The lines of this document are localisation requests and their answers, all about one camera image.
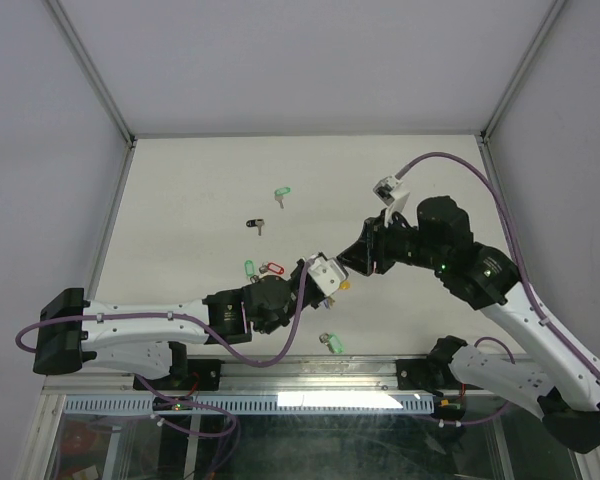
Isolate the green key tag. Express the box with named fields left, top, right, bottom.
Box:
left=274, top=187, right=291, bottom=196
left=244, top=260, right=256, bottom=278
left=319, top=333, right=344, bottom=354

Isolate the aluminium frame left post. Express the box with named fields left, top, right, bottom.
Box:
left=42, top=0, right=136, bottom=148

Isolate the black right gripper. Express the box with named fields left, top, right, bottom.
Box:
left=335, top=209, right=447, bottom=277

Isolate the aluminium frame post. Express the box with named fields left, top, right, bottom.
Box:
left=479, top=0, right=570, bottom=143
left=42, top=0, right=136, bottom=148

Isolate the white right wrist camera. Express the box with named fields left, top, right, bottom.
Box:
left=373, top=176, right=410, bottom=227

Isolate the red key tag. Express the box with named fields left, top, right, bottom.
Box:
left=259, top=262, right=285, bottom=276

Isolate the white slotted cable duct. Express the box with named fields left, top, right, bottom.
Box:
left=64, top=391, right=434, bottom=417

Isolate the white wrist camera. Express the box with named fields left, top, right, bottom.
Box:
left=308, top=253, right=349, bottom=297
left=373, top=176, right=410, bottom=227

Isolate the aluminium frame right post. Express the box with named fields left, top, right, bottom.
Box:
left=479, top=0, right=570, bottom=143

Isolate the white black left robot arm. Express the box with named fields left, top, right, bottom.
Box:
left=33, top=253, right=348, bottom=389

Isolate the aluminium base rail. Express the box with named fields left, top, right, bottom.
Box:
left=188, top=355, right=423, bottom=393

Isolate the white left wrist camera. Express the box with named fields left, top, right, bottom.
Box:
left=308, top=253, right=349, bottom=297

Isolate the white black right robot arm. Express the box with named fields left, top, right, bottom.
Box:
left=338, top=196, right=600, bottom=454

